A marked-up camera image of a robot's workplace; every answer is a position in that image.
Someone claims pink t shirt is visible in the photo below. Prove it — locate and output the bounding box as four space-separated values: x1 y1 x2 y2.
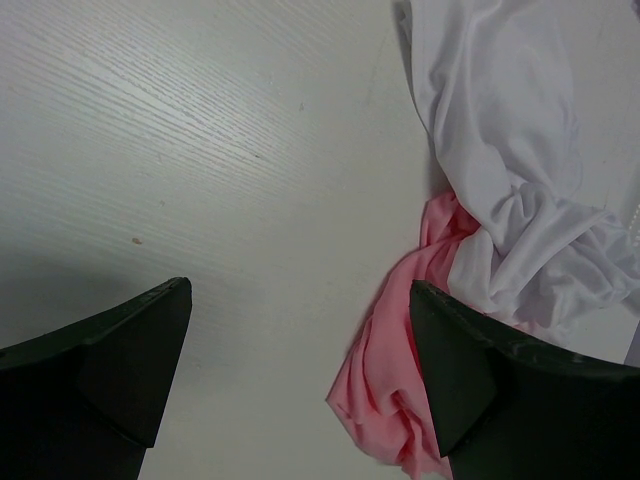
327 192 479 479

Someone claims white t shirt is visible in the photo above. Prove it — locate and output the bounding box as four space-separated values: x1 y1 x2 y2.
403 1 639 344

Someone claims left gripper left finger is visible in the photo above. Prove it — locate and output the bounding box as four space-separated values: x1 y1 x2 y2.
1 277 192 479

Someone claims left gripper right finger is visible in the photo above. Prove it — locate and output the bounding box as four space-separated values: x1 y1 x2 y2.
410 281 639 479

